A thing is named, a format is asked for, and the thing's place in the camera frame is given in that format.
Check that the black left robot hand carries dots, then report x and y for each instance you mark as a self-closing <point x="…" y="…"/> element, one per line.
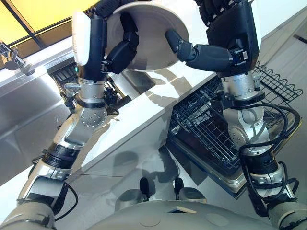
<point x="97" y="48"/>

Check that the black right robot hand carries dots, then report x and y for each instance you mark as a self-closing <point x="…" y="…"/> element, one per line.
<point x="235" y="26"/>

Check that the white round plate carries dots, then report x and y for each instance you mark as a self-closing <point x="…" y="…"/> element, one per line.
<point x="153" y="36"/>

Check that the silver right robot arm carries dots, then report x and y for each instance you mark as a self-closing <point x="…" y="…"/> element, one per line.
<point x="239" y="86"/>

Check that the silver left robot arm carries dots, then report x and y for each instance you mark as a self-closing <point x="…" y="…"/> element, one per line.
<point x="91" y="92"/>

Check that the steel dishwasher door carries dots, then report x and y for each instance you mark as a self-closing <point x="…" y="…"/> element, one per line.
<point x="216" y="175"/>

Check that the black dish drainer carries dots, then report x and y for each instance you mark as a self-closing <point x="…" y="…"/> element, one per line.
<point x="63" y="74"/>

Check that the chrome sink faucet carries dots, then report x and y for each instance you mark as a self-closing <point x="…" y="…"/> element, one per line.
<point x="10" y="58"/>

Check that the stainless steel sink basin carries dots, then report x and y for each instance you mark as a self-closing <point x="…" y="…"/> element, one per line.
<point x="28" y="107"/>

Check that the silver left robot leg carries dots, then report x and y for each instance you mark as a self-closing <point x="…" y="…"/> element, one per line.
<point x="130" y="196"/>

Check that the silver robot leg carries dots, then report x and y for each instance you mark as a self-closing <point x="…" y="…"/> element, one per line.
<point x="189" y="194"/>
<point x="130" y="196"/>

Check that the silver right robot leg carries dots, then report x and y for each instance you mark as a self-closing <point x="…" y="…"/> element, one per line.
<point x="189" y="194"/>

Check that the grey robot torso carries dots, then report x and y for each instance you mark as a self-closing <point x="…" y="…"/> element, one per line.
<point x="156" y="216"/>

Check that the black window frame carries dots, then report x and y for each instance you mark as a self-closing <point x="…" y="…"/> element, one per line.
<point x="26" y="26"/>

